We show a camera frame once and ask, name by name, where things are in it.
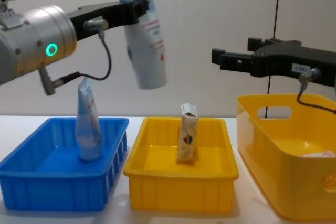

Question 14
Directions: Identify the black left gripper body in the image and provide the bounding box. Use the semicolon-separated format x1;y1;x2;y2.
69;1;125;42

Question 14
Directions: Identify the white tube with red print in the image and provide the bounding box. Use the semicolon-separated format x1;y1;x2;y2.
113;0;169;90

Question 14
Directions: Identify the shallow yellow plastic bin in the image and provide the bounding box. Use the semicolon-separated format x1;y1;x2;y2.
122;116;240;214

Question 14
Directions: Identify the blue plastic bin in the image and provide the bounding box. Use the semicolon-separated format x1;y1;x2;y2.
0;117;130;212

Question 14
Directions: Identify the yellow basket with handle holes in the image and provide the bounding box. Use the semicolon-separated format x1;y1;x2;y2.
236;93;336;222

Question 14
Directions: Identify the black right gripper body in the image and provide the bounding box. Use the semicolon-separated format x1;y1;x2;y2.
250;40;336;88

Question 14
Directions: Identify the white packet with orange print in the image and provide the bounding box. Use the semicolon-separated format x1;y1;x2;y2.
297;150;336;159

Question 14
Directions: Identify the white and blue tube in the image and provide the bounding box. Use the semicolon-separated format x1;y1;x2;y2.
76;77;104;162

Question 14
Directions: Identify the thin dark left gripper cable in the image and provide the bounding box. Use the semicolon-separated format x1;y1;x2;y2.
39;18;113;97

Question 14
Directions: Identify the beige snack packet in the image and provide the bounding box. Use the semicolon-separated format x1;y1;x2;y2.
176;102;198;164

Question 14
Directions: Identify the thin dark right gripper cable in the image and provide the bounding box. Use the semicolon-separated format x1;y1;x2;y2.
296;68;336;116

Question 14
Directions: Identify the thin dark gripper cable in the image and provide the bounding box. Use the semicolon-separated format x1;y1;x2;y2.
296;68;336;116
39;18;113;97

